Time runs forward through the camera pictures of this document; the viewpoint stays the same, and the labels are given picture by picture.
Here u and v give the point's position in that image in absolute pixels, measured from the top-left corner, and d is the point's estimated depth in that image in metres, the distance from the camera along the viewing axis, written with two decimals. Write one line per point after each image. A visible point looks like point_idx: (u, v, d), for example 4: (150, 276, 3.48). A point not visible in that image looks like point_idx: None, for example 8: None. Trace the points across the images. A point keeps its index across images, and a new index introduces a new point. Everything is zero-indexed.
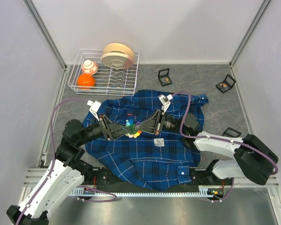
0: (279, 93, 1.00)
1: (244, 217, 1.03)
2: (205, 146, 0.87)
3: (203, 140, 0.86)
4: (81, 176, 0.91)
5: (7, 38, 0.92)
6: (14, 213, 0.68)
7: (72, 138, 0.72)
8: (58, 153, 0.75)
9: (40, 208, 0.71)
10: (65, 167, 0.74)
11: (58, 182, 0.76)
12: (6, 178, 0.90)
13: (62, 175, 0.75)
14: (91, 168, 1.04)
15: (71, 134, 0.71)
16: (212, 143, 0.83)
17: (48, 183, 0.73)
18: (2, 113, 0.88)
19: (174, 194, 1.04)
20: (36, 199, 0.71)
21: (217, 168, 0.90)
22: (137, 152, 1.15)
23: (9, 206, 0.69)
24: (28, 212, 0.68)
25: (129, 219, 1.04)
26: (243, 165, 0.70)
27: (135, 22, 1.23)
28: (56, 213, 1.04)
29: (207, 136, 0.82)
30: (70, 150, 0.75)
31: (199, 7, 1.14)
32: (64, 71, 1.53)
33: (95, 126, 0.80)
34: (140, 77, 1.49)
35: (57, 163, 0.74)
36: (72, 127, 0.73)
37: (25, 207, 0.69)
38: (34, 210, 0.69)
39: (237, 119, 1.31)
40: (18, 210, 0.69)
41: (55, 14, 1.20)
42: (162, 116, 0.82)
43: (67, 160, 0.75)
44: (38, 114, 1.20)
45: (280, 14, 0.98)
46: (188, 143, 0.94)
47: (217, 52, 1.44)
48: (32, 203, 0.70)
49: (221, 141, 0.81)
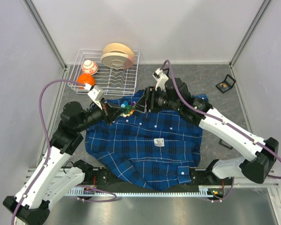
0: (279, 93, 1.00)
1: (244, 217, 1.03)
2: (214, 130, 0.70)
3: (215, 123, 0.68)
4: (82, 173, 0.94)
5: (7, 38, 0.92)
6: (11, 205, 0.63)
7: (70, 122, 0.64)
8: (54, 140, 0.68)
9: (38, 198, 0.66)
10: (62, 153, 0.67)
11: (57, 169, 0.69)
12: (5, 178, 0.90)
13: (61, 162, 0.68)
14: (91, 168, 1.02)
15: (69, 116, 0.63)
16: (225, 130, 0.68)
17: (45, 171, 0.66)
18: (2, 114, 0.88)
19: (174, 195, 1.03)
20: (33, 189, 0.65)
21: (216, 168, 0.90)
22: (137, 152, 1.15)
23: (4, 198, 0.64)
24: (25, 203, 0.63)
25: (129, 219, 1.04)
26: (256, 168, 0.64)
27: (135, 22, 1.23)
28: (56, 213, 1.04)
29: (223, 121, 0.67)
30: (67, 135, 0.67)
31: (199, 7, 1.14)
32: (64, 71, 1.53)
33: (95, 110, 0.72)
34: (140, 77, 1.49)
35: (53, 150, 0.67)
36: (72, 109, 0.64)
37: (22, 198, 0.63)
38: (32, 201, 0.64)
39: (237, 119, 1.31)
40: (14, 201, 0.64)
41: (55, 14, 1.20)
42: (151, 93, 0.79)
43: (64, 146, 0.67)
44: (38, 114, 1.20)
45: (280, 14, 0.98)
46: (190, 115, 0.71)
47: (217, 52, 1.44)
48: (29, 193, 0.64)
49: (240, 135, 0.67)
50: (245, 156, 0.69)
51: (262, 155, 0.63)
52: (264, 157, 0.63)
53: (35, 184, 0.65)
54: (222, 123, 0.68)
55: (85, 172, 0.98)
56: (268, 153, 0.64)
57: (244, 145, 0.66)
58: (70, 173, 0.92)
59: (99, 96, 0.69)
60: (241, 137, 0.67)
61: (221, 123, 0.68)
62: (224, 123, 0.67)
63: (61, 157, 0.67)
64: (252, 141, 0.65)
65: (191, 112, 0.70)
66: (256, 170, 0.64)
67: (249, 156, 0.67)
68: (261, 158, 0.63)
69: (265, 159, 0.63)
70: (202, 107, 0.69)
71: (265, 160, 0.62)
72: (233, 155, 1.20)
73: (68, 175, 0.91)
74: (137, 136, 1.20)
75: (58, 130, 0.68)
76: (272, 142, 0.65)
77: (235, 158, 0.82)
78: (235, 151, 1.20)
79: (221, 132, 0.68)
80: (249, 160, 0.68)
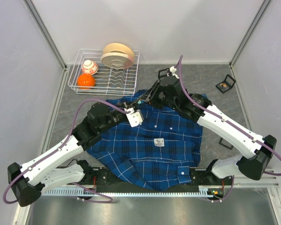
0: (279, 93, 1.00)
1: (244, 217, 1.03)
2: (214, 128, 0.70)
3: (215, 120, 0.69)
4: (82, 174, 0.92)
5: (7, 38, 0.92)
6: (13, 172, 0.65)
7: (94, 121, 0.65)
8: (75, 131, 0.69)
9: (38, 177, 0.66)
10: (78, 145, 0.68)
11: (66, 157, 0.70)
12: (5, 177, 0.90)
13: (73, 153, 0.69)
14: (91, 171, 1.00)
15: (95, 116, 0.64)
16: (225, 127, 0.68)
17: (56, 154, 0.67)
18: (2, 114, 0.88)
19: (174, 195, 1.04)
20: (39, 166, 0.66)
21: (215, 167, 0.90)
22: (137, 152, 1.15)
23: (12, 163, 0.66)
24: (27, 176, 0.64)
25: (129, 219, 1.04)
26: (255, 166, 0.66)
27: (135, 22, 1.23)
28: (56, 213, 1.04)
29: (222, 118, 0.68)
30: (88, 132, 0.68)
31: (198, 7, 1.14)
32: (64, 71, 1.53)
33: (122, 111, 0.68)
34: (140, 77, 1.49)
35: (71, 139, 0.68)
36: (99, 109, 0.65)
37: (26, 169, 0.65)
38: (33, 176, 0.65)
39: (237, 119, 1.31)
40: (18, 170, 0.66)
41: (55, 14, 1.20)
42: (157, 85, 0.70)
43: (82, 139, 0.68)
44: (38, 114, 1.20)
45: (280, 14, 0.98)
46: (188, 111, 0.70)
47: (217, 52, 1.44)
48: (33, 168, 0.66)
49: (239, 133, 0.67)
50: (244, 154, 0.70)
51: (262, 153, 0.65)
52: (263, 155, 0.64)
53: (42, 162, 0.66)
54: (221, 120, 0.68)
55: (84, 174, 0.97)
56: (266, 151, 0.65)
57: (243, 142, 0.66)
58: (71, 168, 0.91)
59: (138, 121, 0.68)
60: (241, 135, 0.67)
61: (221, 120, 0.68)
62: (224, 120, 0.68)
63: (76, 148, 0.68)
64: (251, 139, 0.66)
65: (189, 108, 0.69)
66: (255, 168, 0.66)
67: (247, 154, 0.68)
68: (261, 156, 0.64)
69: (264, 157, 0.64)
70: (200, 103, 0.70)
71: (264, 158, 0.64)
72: (233, 155, 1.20)
73: (69, 169, 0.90)
74: (137, 136, 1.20)
75: (82, 123, 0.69)
76: (272, 141, 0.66)
77: (232, 156, 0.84)
78: (235, 151, 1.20)
79: (221, 129, 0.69)
80: (247, 157, 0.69)
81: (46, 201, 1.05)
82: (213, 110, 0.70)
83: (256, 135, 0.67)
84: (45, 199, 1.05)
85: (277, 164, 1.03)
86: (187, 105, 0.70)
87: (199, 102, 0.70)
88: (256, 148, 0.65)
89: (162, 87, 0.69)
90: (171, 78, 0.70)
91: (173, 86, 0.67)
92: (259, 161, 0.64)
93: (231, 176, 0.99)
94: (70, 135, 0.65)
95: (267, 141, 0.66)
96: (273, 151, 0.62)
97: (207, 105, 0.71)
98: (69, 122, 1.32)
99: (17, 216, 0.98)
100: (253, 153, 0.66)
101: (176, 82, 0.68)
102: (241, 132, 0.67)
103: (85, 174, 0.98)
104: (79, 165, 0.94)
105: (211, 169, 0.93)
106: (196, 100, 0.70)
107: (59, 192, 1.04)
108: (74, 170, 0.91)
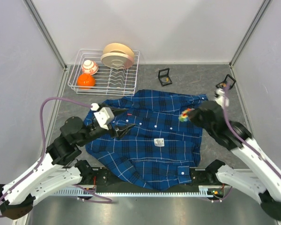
0: (279, 93, 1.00)
1: (244, 217, 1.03)
2: (247, 161, 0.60)
3: (253, 156, 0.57)
4: (79, 176, 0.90)
5: (7, 38, 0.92)
6: None
7: (68, 137, 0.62)
8: (51, 147, 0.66)
9: (21, 197, 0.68)
10: (53, 165, 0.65)
11: (45, 176, 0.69)
12: (5, 177, 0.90)
13: (50, 171, 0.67)
14: (91, 172, 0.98)
15: (67, 133, 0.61)
16: (262, 166, 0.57)
17: (32, 176, 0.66)
18: (2, 114, 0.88)
19: (174, 194, 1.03)
20: (17, 188, 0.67)
21: (225, 175, 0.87)
22: (137, 152, 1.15)
23: None
24: (7, 198, 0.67)
25: (129, 219, 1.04)
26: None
27: (135, 22, 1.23)
28: (56, 213, 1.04)
29: (262, 156, 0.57)
30: (64, 147, 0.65)
31: (198, 7, 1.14)
32: (64, 71, 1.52)
33: (98, 124, 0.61)
34: (141, 77, 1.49)
35: (47, 158, 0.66)
36: (72, 125, 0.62)
37: (6, 192, 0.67)
38: (12, 198, 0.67)
39: (237, 119, 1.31)
40: (0, 191, 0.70)
41: (55, 14, 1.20)
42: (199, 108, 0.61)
43: (56, 158, 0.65)
44: (38, 114, 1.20)
45: (280, 14, 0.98)
46: (226, 139, 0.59)
47: (217, 52, 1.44)
48: (12, 191, 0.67)
49: (275, 175, 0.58)
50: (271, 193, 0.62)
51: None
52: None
53: (19, 185, 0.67)
54: (259, 158, 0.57)
55: (84, 175, 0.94)
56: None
57: (277, 187, 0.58)
58: (67, 173, 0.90)
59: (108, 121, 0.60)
60: (276, 177, 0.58)
61: (259, 157, 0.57)
62: (262, 159, 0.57)
63: (52, 167, 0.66)
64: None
65: (227, 136, 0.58)
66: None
67: (277, 197, 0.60)
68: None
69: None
70: (239, 133, 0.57)
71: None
72: (233, 155, 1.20)
73: (64, 175, 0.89)
74: (137, 136, 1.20)
75: (58, 138, 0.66)
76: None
77: (254, 179, 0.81)
78: None
79: (256, 166, 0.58)
80: (277, 199, 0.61)
81: (46, 201, 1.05)
82: (251, 144, 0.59)
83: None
84: (45, 199, 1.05)
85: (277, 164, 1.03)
86: (225, 132, 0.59)
87: (238, 131, 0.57)
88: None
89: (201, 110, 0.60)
90: (212, 102, 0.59)
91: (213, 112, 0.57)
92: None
93: None
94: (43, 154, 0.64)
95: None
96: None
97: (247, 137, 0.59)
98: None
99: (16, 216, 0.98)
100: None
101: (216, 107, 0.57)
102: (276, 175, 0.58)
103: (85, 176, 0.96)
104: (75, 168, 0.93)
105: (216, 173, 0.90)
106: (235, 129, 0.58)
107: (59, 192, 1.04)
108: (70, 174, 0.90)
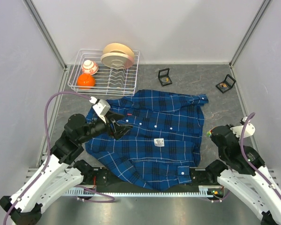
0: (279, 93, 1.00)
1: (244, 217, 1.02)
2: (258, 188, 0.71)
3: (262, 183, 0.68)
4: (81, 176, 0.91)
5: (7, 38, 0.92)
6: (5, 205, 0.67)
7: (72, 133, 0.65)
8: (54, 148, 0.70)
9: (31, 204, 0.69)
10: (60, 163, 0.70)
11: (53, 178, 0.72)
12: (6, 177, 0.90)
13: (58, 171, 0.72)
14: (91, 169, 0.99)
15: (72, 129, 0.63)
16: (271, 194, 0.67)
17: (41, 177, 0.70)
18: (2, 114, 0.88)
19: (174, 195, 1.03)
20: (27, 194, 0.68)
21: (228, 181, 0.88)
22: (137, 152, 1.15)
23: (2, 197, 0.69)
24: (18, 206, 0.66)
25: (129, 219, 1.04)
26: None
27: (135, 22, 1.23)
28: (55, 213, 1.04)
29: (271, 184, 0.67)
30: (68, 146, 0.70)
31: (198, 7, 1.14)
32: (64, 71, 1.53)
33: (99, 121, 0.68)
34: (141, 77, 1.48)
35: (52, 159, 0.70)
36: (77, 122, 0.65)
37: (16, 200, 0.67)
38: (24, 205, 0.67)
39: (237, 119, 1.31)
40: (9, 202, 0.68)
41: (55, 14, 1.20)
42: (216, 131, 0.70)
43: (62, 156, 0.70)
44: (38, 114, 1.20)
45: (280, 14, 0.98)
46: (239, 164, 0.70)
47: (217, 52, 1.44)
48: (23, 198, 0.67)
49: None
50: (275, 219, 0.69)
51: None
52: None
53: (30, 190, 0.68)
54: (269, 186, 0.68)
55: (84, 173, 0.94)
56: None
57: None
58: (69, 175, 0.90)
59: (105, 111, 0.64)
60: None
61: (269, 185, 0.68)
62: (272, 187, 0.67)
63: (59, 166, 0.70)
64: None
65: (239, 161, 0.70)
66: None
67: (280, 222, 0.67)
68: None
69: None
70: (253, 161, 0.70)
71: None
72: None
73: (65, 176, 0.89)
74: (137, 136, 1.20)
75: (61, 138, 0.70)
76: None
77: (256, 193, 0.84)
78: None
79: (263, 192, 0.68)
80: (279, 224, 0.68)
81: None
82: (262, 171, 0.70)
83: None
84: None
85: (277, 164, 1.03)
86: (236, 157, 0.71)
87: (250, 157, 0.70)
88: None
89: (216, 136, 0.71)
90: (227, 128, 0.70)
91: (225, 138, 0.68)
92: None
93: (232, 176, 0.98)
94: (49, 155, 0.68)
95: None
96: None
97: (259, 165, 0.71)
98: None
99: None
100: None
101: (229, 132, 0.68)
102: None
103: (86, 174, 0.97)
104: (75, 168, 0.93)
105: (218, 176, 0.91)
106: (247, 155, 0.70)
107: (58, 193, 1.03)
108: (70, 176, 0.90)
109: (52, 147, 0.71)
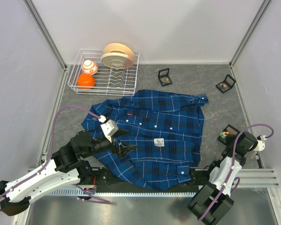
0: (279, 93, 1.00)
1: (245, 218, 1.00)
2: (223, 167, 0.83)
3: (228, 162, 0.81)
4: (77, 178, 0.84)
5: (7, 38, 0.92)
6: None
7: (76, 149, 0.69)
8: (55, 154, 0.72)
9: (21, 196, 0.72)
10: (56, 171, 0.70)
11: (47, 180, 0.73)
12: (5, 177, 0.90)
13: (52, 176, 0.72)
14: (91, 174, 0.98)
15: (77, 145, 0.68)
16: (225, 168, 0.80)
17: (36, 177, 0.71)
18: (1, 114, 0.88)
19: (174, 194, 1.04)
20: (19, 188, 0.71)
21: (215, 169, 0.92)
22: (137, 152, 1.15)
23: (0, 181, 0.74)
24: (8, 196, 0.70)
25: (129, 219, 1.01)
26: (201, 195, 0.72)
27: (134, 22, 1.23)
28: (55, 214, 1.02)
29: (232, 165, 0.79)
30: (68, 156, 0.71)
31: (198, 7, 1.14)
32: (64, 71, 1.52)
33: (104, 138, 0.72)
34: (140, 77, 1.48)
35: (50, 163, 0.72)
36: (82, 140, 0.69)
37: (8, 190, 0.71)
38: (13, 197, 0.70)
39: (237, 119, 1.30)
40: (3, 188, 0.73)
41: (55, 14, 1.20)
42: (244, 133, 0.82)
43: (60, 165, 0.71)
44: (38, 113, 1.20)
45: None
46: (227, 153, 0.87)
47: (217, 52, 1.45)
48: (14, 189, 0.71)
49: (225, 176, 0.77)
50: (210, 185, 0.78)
51: (212, 188, 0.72)
52: (211, 190, 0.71)
53: (22, 184, 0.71)
54: (230, 166, 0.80)
55: (84, 177, 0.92)
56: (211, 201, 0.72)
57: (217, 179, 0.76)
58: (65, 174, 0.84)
59: (112, 132, 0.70)
60: (223, 177, 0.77)
61: (230, 166, 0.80)
62: (231, 167, 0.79)
63: (54, 173, 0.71)
64: (224, 184, 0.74)
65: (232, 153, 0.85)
66: (199, 197, 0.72)
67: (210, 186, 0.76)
68: (207, 190, 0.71)
69: (208, 195, 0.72)
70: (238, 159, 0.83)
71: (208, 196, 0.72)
72: None
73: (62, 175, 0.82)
74: (137, 136, 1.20)
75: (65, 147, 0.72)
76: (225, 207, 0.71)
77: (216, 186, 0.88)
78: None
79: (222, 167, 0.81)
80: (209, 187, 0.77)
81: (46, 201, 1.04)
82: (235, 163, 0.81)
83: (226, 190, 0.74)
84: (45, 199, 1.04)
85: (277, 163, 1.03)
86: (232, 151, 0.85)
87: (237, 156, 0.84)
88: (216, 188, 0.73)
89: (242, 135, 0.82)
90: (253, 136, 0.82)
91: (243, 138, 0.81)
92: (206, 191, 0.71)
93: (237, 179, 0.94)
94: (49, 159, 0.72)
95: (226, 197, 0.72)
96: (216, 198, 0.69)
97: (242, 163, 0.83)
98: (69, 122, 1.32)
99: (17, 216, 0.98)
100: (212, 183, 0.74)
101: (250, 139, 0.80)
102: (225, 177, 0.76)
103: (85, 177, 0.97)
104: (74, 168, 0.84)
105: (215, 168, 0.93)
106: (236, 154, 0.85)
107: (58, 192, 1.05)
108: (68, 175, 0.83)
109: (53, 154, 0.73)
